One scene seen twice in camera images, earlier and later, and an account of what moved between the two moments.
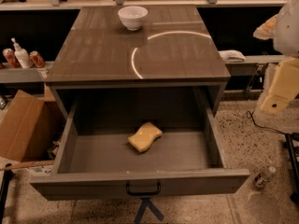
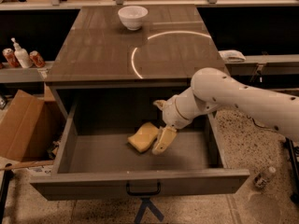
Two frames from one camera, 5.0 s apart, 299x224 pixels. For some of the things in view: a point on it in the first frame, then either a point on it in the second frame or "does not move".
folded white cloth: [232, 56] does not move
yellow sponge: [144, 137] does not move
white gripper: [288, 32] → [170, 112]
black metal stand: [294, 160] does not move
